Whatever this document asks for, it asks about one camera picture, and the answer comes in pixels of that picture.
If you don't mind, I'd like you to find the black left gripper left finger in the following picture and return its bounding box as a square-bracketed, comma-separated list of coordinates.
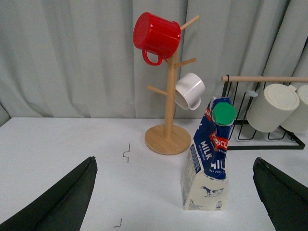
[0, 157, 98, 231]

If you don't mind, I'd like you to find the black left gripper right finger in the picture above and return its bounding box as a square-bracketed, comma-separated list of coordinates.
[253, 157, 308, 231]

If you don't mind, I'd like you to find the cream cup at edge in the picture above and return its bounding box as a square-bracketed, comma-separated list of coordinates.
[281, 85, 308, 133]

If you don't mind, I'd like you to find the blue white milk carton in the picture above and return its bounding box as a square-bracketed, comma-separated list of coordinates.
[180, 97, 236, 211]

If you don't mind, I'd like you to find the cream textured cup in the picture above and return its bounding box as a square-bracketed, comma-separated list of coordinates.
[246, 83, 300, 133]

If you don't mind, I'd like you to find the wooden mug tree stand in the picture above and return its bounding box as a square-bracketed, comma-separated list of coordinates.
[144, 15, 200, 155]

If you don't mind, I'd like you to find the white glossy mug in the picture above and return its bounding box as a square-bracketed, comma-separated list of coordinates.
[175, 73, 205, 111]

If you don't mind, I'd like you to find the grey curtain backdrop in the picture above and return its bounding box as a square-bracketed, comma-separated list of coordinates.
[0, 0, 308, 123]

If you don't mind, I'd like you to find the red ribbed mug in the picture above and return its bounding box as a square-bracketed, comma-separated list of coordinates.
[133, 12, 181, 66]

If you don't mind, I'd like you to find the black wire cup rack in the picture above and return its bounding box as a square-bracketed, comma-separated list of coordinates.
[222, 82, 305, 150]

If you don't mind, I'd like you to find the wooden rack dowel handle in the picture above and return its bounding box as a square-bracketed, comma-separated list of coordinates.
[221, 75, 308, 83]

